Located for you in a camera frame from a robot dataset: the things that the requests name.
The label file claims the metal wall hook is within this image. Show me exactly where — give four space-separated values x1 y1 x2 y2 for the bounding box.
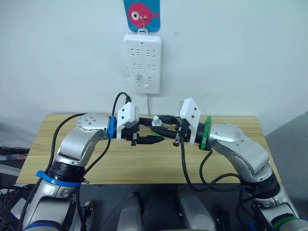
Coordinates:
137 15 149 35

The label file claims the blue wrist cable clip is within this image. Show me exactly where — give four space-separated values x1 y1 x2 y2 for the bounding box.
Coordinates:
107 116 116 140

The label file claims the green repellent liquid bottle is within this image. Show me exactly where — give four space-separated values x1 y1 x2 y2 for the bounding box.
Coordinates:
149 123 169 136

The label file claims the white wall power strip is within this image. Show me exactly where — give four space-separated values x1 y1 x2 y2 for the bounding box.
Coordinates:
123 33 163 95

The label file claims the green wrist ring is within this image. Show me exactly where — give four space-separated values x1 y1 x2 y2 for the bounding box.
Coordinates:
199 115 213 152

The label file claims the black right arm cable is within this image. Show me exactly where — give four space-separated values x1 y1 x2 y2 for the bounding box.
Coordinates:
180 141 256 231

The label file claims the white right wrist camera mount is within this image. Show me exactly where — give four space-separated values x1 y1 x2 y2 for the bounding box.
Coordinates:
179 97 202 147

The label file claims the blue fish hook plate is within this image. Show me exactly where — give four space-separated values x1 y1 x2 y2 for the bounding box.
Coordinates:
123 0 162 34

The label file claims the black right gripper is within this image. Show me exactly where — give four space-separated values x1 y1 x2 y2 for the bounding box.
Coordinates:
150 115 193 148

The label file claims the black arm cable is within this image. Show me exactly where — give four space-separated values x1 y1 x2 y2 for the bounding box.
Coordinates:
18 92 134 231
180 141 256 231

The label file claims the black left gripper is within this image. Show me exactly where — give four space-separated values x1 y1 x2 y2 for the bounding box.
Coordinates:
121 116 165 147

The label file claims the silver flat device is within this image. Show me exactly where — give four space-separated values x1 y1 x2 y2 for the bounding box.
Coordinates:
10 198 26 217

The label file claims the white mosquito repellent heater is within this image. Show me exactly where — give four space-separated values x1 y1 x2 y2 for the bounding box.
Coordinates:
151 115 163 128

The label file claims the grey rounded shape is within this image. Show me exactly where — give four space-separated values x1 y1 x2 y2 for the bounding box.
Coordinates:
176 187 217 231
117 192 145 231

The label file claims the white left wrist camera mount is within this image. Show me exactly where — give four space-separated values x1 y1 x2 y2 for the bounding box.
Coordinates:
116 102 141 143

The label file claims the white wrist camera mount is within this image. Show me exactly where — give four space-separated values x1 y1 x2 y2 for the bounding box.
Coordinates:
116 102 141 143
179 97 202 147

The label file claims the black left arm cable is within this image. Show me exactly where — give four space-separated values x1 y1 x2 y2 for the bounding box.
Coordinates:
18 92 134 231

